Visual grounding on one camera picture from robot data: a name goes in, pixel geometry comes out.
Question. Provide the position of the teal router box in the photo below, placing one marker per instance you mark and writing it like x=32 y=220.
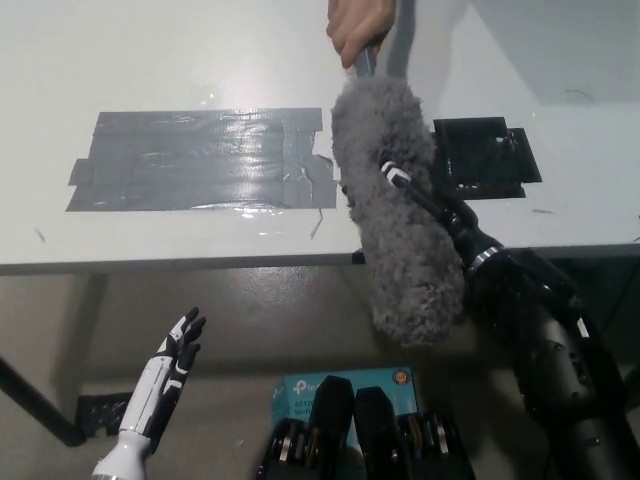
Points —
x=300 y=390

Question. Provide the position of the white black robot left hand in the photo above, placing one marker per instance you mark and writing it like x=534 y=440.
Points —
x=162 y=380

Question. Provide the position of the black floor tape patch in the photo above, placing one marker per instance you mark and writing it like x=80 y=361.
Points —
x=107 y=415

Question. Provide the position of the black table leg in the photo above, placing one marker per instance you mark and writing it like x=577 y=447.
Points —
x=42 y=405

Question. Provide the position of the person's bare hand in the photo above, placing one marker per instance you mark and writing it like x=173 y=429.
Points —
x=357 y=25

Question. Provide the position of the grey duct tape patch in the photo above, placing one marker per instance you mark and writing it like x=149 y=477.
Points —
x=200 y=160

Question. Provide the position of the small black tape piece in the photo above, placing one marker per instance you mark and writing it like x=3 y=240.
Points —
x=359 y=257

